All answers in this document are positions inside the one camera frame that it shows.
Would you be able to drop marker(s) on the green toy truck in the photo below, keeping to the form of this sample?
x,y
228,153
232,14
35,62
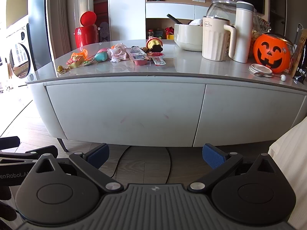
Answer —
x,y
158,34

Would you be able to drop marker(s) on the brown paper package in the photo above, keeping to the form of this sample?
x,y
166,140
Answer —
x,y
299,52

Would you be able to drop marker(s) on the white drawer front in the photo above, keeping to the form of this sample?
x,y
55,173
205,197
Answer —
x,y
249,115

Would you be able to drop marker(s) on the cream ribbed mug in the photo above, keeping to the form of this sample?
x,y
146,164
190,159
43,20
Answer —
x,y
213,38

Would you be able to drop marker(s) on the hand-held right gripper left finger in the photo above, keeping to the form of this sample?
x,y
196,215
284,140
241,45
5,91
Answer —
x,y
98,155

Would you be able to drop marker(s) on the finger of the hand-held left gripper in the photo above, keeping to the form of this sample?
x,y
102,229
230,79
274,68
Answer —
x,y
9,142
40,150

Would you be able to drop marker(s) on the red white packet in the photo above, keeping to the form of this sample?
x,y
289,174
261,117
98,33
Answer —
x,y
158,60

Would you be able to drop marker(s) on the metal spoon with white bead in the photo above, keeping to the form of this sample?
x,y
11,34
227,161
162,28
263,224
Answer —
x,y
263,74

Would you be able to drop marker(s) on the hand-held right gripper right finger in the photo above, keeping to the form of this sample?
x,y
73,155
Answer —
x,y
213,157

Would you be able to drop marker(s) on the teal pink egg toy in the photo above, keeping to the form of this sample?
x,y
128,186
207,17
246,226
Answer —
x,y
101,56

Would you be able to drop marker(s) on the white cloth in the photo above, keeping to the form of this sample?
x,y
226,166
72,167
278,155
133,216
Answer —
x,y
292,172

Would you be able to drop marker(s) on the orange plastic toy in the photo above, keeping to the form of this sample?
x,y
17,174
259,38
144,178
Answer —
x,y
81,52

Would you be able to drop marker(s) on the red lidded bin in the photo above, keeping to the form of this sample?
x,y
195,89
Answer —
x,y
85,34

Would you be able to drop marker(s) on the glass jar with lid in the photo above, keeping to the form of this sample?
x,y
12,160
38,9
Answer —
x,y
220,7

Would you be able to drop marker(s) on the pink box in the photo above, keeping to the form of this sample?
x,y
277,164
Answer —
x,y
138,57

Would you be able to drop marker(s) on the grey patterned board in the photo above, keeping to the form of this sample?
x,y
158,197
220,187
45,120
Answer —
x,y
104,31

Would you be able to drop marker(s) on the red gold round toy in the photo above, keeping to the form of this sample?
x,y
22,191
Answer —
x,y
154,44

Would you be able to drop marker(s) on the black snack packet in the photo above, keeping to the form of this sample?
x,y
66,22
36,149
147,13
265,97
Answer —
x,y
301,74

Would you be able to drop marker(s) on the orange pumpkin bucket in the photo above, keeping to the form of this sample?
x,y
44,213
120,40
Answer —
x,y
272,52

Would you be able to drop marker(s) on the white dryer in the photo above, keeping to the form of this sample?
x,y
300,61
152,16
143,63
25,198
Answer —
x,y
21,34

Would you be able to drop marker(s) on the patterned snack bag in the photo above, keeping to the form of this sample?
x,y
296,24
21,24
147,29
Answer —
x,y
263,25

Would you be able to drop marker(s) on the white-fronted wooden drawer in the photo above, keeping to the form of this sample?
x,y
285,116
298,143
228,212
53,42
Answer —
x,y
124,112

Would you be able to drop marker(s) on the white thermos bottle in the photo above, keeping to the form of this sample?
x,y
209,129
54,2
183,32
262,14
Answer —
x,y
244,33

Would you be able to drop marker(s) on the white rounded cabinet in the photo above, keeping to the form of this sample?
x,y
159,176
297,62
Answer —
x,y
38,95

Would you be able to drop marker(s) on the small red-lidded jar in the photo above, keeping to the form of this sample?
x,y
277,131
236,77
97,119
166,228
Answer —
x,y
150,34

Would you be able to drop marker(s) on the dark grey refrigerator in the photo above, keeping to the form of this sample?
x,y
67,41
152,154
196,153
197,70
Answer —
x,y
38,24

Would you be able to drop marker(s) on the pink doll dress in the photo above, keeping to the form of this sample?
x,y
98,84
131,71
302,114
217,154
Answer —
x,y
118,54

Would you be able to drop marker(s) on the cream bowl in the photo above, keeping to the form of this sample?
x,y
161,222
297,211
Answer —
x,y
188,38

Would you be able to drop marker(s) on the white washing machine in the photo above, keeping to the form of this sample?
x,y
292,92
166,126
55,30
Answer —
x,y
20,60

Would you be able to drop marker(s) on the white tissue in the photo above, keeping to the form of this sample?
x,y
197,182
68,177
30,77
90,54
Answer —
x,y
196,22

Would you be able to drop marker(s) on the white wall shelf unit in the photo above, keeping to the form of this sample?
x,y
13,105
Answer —
x,y
168,10

